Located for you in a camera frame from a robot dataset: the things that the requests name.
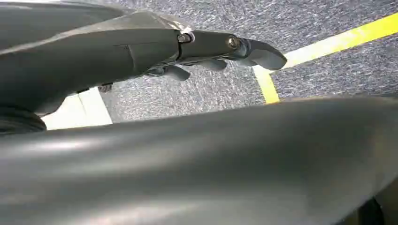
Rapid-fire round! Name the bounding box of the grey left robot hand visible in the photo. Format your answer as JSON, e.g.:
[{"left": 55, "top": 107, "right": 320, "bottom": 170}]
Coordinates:
[{"left": 0, "top": 0, "right": 398, "bottom": 225}]

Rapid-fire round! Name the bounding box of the short yellow floor tape strip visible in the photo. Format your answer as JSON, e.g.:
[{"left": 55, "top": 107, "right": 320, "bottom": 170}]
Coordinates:
[{"left": 253, "top": 66, "right": 281, "bottom": 105}]

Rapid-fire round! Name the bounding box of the white flat panel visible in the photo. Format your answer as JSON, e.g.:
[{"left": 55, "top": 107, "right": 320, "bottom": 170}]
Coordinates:
[{"left": 41, "top": 87, "right": 113, "bottom": 131}]

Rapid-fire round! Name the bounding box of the ribbed grey left arm sleeve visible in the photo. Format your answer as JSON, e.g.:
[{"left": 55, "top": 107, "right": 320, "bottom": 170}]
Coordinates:
[{"left": 0, "top": 105, "right": 47, "bottom": 135}]

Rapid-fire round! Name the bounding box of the long yellow floor tape strip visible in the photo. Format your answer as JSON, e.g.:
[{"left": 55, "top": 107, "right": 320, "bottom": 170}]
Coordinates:
[{"left": 252, "top": 12, "right": 398, "bottom": 75}]

